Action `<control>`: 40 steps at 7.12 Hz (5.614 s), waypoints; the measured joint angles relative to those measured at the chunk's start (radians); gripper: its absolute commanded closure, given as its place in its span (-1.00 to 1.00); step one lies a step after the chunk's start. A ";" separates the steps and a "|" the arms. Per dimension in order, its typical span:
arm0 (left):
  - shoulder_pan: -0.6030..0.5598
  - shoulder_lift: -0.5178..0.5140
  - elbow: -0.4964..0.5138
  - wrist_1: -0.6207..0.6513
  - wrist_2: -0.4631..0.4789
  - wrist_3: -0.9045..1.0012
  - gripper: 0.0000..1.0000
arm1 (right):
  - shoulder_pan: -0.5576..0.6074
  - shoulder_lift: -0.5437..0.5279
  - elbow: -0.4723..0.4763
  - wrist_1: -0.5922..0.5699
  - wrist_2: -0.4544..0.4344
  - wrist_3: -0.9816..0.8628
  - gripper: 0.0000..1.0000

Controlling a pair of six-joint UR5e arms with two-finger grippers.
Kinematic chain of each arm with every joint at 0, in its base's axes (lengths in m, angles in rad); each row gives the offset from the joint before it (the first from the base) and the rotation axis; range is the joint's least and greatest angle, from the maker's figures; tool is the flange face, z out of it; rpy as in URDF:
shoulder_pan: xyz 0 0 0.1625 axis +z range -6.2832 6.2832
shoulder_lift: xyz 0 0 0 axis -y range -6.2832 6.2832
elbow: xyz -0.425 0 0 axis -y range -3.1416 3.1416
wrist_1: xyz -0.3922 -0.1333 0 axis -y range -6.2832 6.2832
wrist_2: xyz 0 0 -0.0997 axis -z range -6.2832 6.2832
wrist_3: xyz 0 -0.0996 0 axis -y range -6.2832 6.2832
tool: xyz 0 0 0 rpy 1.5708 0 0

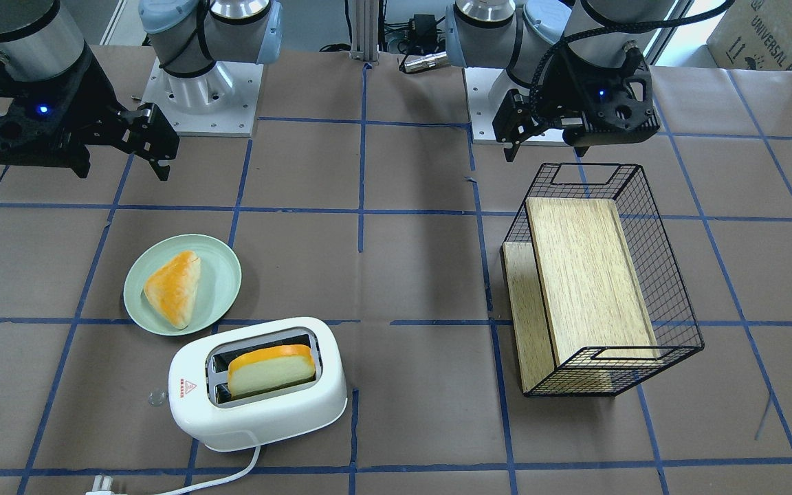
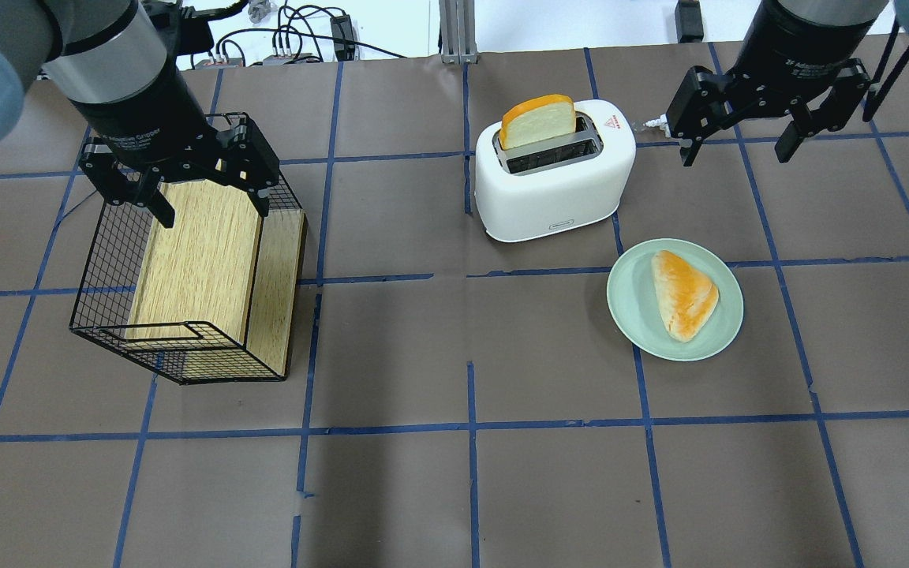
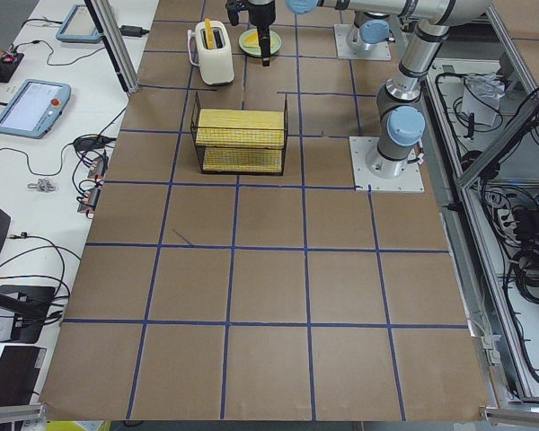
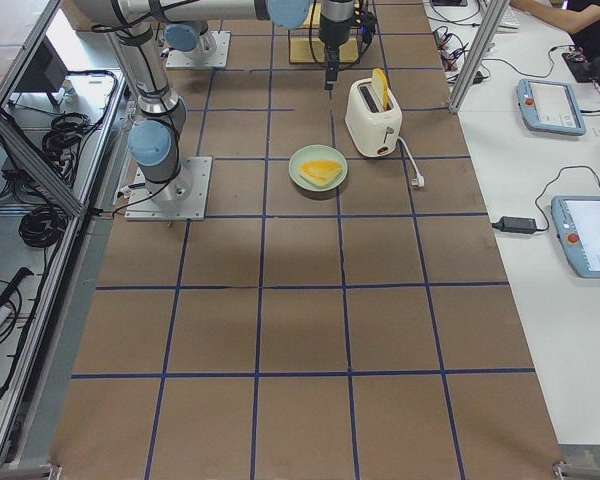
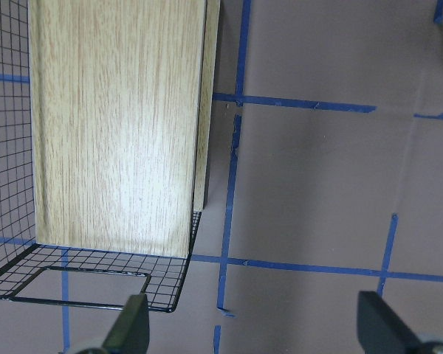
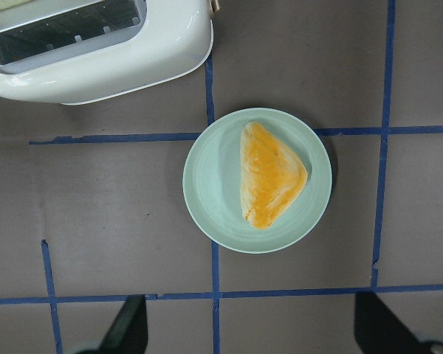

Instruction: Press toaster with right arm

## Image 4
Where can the yellow sandwich on plate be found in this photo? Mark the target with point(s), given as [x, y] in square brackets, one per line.
[320, 172]

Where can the person in black shirt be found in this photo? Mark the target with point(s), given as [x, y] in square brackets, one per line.
[580, 20]

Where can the aluminium frame rail left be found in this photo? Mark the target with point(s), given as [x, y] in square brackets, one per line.
[26, 156]

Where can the aluminium frame post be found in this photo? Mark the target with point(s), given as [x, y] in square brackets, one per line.
[478, 49]

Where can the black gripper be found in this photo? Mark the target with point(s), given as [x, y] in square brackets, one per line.
[334, 25]

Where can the light green plate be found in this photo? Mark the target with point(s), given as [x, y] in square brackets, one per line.
[316, 152]

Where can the lower blue teach pendant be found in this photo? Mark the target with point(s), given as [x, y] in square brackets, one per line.
[577, 222]

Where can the black power adapter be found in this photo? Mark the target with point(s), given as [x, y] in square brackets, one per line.
[518, 225]

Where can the cluster of small connectors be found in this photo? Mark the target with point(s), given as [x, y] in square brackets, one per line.
[451, 50]

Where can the black monitor box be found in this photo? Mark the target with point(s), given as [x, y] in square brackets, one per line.
[45, 73]

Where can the blue teach pendant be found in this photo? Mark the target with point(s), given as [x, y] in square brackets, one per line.
[549, 107]
[577, 222]

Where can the cream white toaster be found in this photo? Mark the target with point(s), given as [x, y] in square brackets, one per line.
[374, 131]

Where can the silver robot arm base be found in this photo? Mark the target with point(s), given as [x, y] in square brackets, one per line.
[192, 38]

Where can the wire rack with yellow board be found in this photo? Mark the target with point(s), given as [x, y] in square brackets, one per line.
[305, 46]

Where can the upper blue teach pendant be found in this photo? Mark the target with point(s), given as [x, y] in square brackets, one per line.
[549, 107]

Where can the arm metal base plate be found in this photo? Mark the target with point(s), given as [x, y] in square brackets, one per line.
[218, 60]
[184, 198]

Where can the yellow bread slice in toaster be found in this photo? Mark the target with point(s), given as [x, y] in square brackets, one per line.
[380, 88]

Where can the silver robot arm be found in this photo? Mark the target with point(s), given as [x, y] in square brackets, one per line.
[154, 141]

